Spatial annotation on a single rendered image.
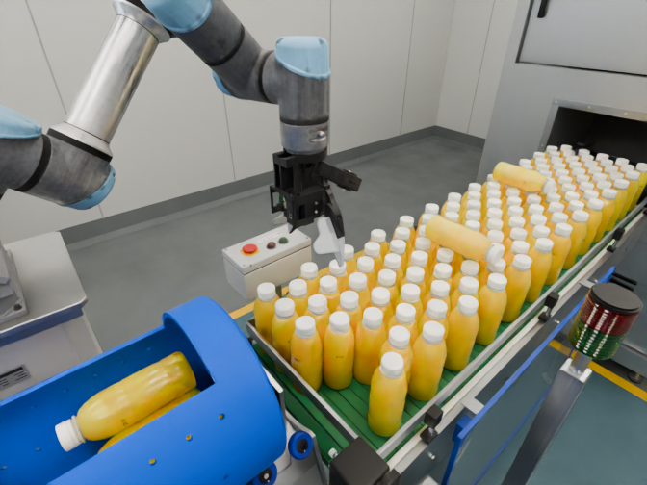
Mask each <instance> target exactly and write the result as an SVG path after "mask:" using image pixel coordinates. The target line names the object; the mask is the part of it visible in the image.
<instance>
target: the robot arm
mask: <svg viewBox="0 0 647 485"><path fill-rule="evenodd" d="M112 4H113V7H114V10H115V12H116V17H115V19H114V21H113V23H112V25H111V27H110V29H109V31H108V33H107V35H106V37H105V38H104V40H103V42H102V44H101V46H100V48H99V50H98V52H97V55H96V57H95V59H94V61H93V63H92V65H91V68H90V70H89V72H88V74H87V76H86V78H85V80H84V82H83V84H82V86H81V87H80V89H79V91H78V93H77V95H76V97H75V99H74V101H73V103H72V105H71V107H70V109H69V111H68V113H67V115H66V117H65V120H64V122H62V123H61V124H57V125H52V126H50V127H49V129H48V131H47V133H46V135H44V134H43V133H42V126H41V125H40V124H39V123H38V122H36V121H34V120H33V119H31V118H30V117H28V116H26V115H22V114H20V113H18V112H16V111H14V110H11V109H9V108H7V107H4V106H1V105H0V200H1V198H2V197H3V195H4V193H5V192H6V190H7V189H11V190H15V191H20V192H23V193H26V194H29V195H32V196H34V197H37V198H41V199H44V200H47V201H50V202H53V203H56V204H57V205H59V206H62V207H69V208H72V209H76V210H87V209H90V208H92V207H93V206H96V205H98V204H99V203H101V202H102V201H103V200H104V199H105V198H106V197H107V196H108V194H109V193H110V191H111V190H112V188H113V186H114V183H115V180H116V178H115V176H116V171H115V169H114V168H113V167H112V165H111V164H110V162H111V160H112V158H113V153H112V151H111V149H110V142H111V140H112V138H113V136H114V134H115V132H116V129H117V127H118V125H119V123H120V122H121V120H122V118H123V116H124V114H125V112H126V110H127V108H128V106H129V104H130V102H131V99H132V97H133V95H134V93H135V91H136V89H137V87H138V85H139V83H140V81H141V79H142V77H143V75H144V73H145V71H146V69H147V67H148V65H149V63H150V61H151V59H152V57H153V55H154V52H155V50H156V48H157V46H158V44H159V43H164V42H169V40H170V38H179V39H180V40H181V41H182V42H183V43H184V44H186V45H187V46H188V47H189V48H190V49H191V50H192V51H193V52H194V53H195V54H196V55H197V56H198V57H199V58H200V59H201V60H202V61H204V62H205V63H206V64H207V65H208V66H209V67H210V68H211V69H212V74H213V78H214V80H215V82H216V84H217V87H218V89H219V90H220V91H221V92H223V93H224V94H226V95H229V96H233V97H235V98H237V99H241V100H252V101H258V102H264V103H270V104H275V105H279V119H280V120H279V121H280V138H281V145H282V146H283V151H280V152H276V153H272V160H273V173H274V184H272V185H270V196H271V207H272V214H273V213H276V212H278V211H281V212H282V213H283V214H282V215H281V216H279V217H277V218H275V219H274V221H273V224H281V223H287V222H288V233H289V234H291V233H293V232H294V231H295V230H296V229H297V228H299V227H300V226H306V225H308V224H311V223H313V222H314V218H317V217H320V216H321V215H323V214H324V216H325V217H320V218H319V219H318V221H317V227H318V230H319V236H318V237H317V239H316V240H315V242H314V244H313V247H314V250H315V252H316V253H318V254H325V253H332V252H334V253H335V258H336V261H337V263H338V266H339V267H341V266H342V265H343V263H344V252H345V238H344V236H345V230H344V223H343V218H342V214H341V211H340V209H339V206H338V204H337V203H336V201H335V198H334V195H333V192H332V190H331V188H330V185H329V184H327V182H328V181H331V182H333V183H335V184H337V187H340V188H341V189H342V190H344V191H350V190H352V191H358V189H359V187H360V184H361V182H362V179H360V178H358V177H356V176H357V175H356V174H354V173H352V171H350V170H344V169H343V170H342V169H340V168H337V167H335V166H332V165H330V164H328V163H325V162H323V160H324V159H326V158H327V149H328V147H327V146H328V145H329V77H330V74H331V70H330V67H329V49H328V43H327V41H326V40H325V39H324V38H321V37H313V36H289V37H281V38H278V39H277V41H276V43H275V50H268V49H264V48H262V47H261V46H260V45H259V44H258V42H257V41H256V40H255V39H254V37H253V36H252V35H251V34H250V33H249V31H248V30H247V29H246V28H245V26H244V25H243V24H242V23H241V21H240V20H239V19H238V18H237V16H236V15H235V14H234V13H233V12H232V11H231V10H230V9H229V8H228V6H227V5H226V4H225V3H224V2H223V0H113V2H112ZM327 180H328V181H327ZM274 192H279V193H280V195H279V201H280V203H278V204H276V206H273V197H272V194H273V193H274Z"/></svg>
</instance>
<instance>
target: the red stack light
mask: <svg viewBox="0 0 647 485"><path fill-rule="evenodd" d="M639 313H640V312H638V313H636V314H631V315H624V314H618V313H614V312H612V311H610V310H607V309H605V308H603V307H602V306H600V305H599V304H598V303H596V302H595V301H594V300H593V298H592V297H591V296H590V293H589V291H588V293H587V295H586V297H585V300H584V302H583V303H582V307H581V309H580V310H579V315H580V317H581V319H582V321H583V322H584V323H585V324H586V325H588V326H589V327H591V328H592V329H594V330H596V331H598V332H600V333H603V334H606V335H611V336H622V335H625V334H627V333H628V332H629V331H630V329H631V327H632V326H633V324H634V322H635V320H636V318H637V317H638V315H639Z"/></svg>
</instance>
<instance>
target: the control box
mask: <svg viewBox="0 0 647 485"><path fill-rule="evenodd" d="M277 233H279V235H278V234H277ZM273 234H274V235H273ZM272 235H273V237H272ZM276 235H277V236H276ZM270 236H271V237H272V238H271V237H270ZM281 237H286V238H287V239H288V241H287V242H285V243H281V242H279V238H281ZM263 239H265V240H264V241H263ZM259 240H260V241H259ZM257 241H259V242H257ZM268 242H275V244H276V247H275V248H268V247H267V244H268ZM249 243H253V244H256V245H257V250H256V251H254V252H252V253H245V252H243V246H244V245H246V244H249ZM222 255H223V257H224V258H223V260H224V265H225V271H226V277H227V282H228V283H229V284H230V285H231V286H232V287H233V288H234V289H235V290H236V291H237V292H238V293H239V294H240V295H241V296H242V297H243V298H244V299H245V300H247V301H249V300H251V299H252V298H254V297H256V296H258V292H257V288H258V286H259V285H261V284H263V283H272V284H274V285H275V286H276V287H277V286H279V285H281V284H283V283H285V282H287V281H289V280H291V279H293V278H295V277H297V276H299V275H300V274H301V270H300V267H301V265H303V264H304V263H311V238H309V237H308V236H306V235H304V234H303V233H301V232H300V231H298V230H297V229H296V230H295V231H294V232H293V233H291V234H289V233H288V224H286V225H283V226H281V227H278V228H276V229H273V230H271V231H269V232H267V233H264V234H262V235H259V236H257V237H254V238H252V239H249V240H247V241H244V242H240V243H238V244H235V245H233V246H230V247H228V248H225V249H224V250H223V251H222Z"/></svg>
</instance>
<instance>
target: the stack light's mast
mask: <svg viewBox="0 0 647 485"><path fill-rule="evenodd" d="M589 293H590V296H591V297H592V298H593V300H594V301H595V302H596V303H598V304H599V305H600V306H602V307H603V308H605V309H607V310H610V311H612V312H614V313H618V314H624V315H631V314H636V313H638V312H640V311H641V309H642V307H643V304H642V302H641V300H640V299H639V297H638V296H637V295H636V294H634V293H633V292H632V291H630V290H628V289H626V288H624V287H621V286H619V285H615V284H611V283H598V284H595V285H593V286H591V288H590V290H589ZM591 360H592V358H591V357H588V356H586V355H584V354H582V353H580V352H578V351H577V352H576V354H575V356H574V358H573V360H572V362H571V364H570V366H569V369H570V370H571V371H572V372H573V373H575V374H584V372H585V371H586V369H587V367H588V365H589V363H590V362H591Z"/></svg>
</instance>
